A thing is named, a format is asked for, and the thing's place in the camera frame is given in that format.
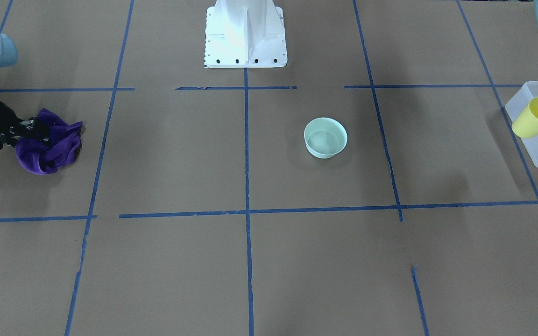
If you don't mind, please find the yellow plastic cup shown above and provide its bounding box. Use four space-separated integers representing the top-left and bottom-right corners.
511 97 538 139

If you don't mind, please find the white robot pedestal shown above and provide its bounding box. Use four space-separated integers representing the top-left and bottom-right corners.
204 0 288 69

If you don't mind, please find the mint green bowl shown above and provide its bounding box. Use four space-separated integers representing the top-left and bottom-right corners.
304 117 348 159

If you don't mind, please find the purple cloth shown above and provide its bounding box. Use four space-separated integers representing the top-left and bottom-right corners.
15 108 83 175

